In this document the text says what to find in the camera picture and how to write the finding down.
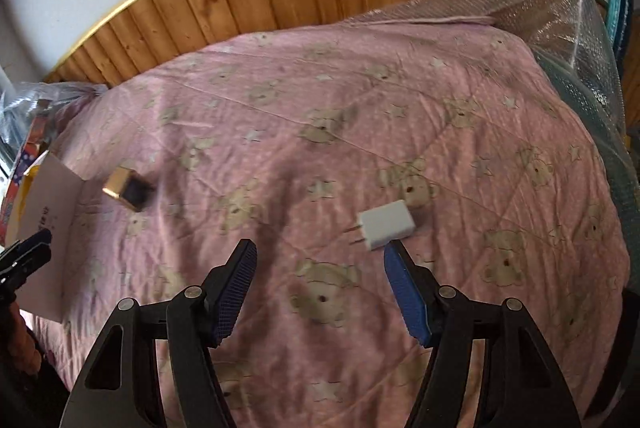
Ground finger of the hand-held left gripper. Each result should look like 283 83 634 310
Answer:
0 228 53 291

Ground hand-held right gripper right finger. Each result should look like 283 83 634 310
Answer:
382 240 583 428

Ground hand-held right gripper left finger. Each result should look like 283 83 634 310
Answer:
59 238 258 428

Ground white box with yellow lining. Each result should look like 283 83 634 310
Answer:
4 150 86 324

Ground white charger plug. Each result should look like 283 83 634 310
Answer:
347 200 417 253

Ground person's left forearm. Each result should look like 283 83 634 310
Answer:
0 303 43 376

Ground blue red toy box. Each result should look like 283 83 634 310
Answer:
0 143 51 229

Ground small gold black box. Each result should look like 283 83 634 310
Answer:
102 166 156 212

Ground clear bubble wrap bag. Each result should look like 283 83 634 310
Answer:
0 68 108 159

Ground dark cloth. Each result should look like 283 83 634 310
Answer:
0 348 76 428

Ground pink bear print blanket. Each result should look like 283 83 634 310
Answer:
20 15 631 428

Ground crumpled bubble wrap sheet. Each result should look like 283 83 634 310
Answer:
345 0 640 269

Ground teal plastic strip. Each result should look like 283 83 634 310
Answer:
605 0 633 54

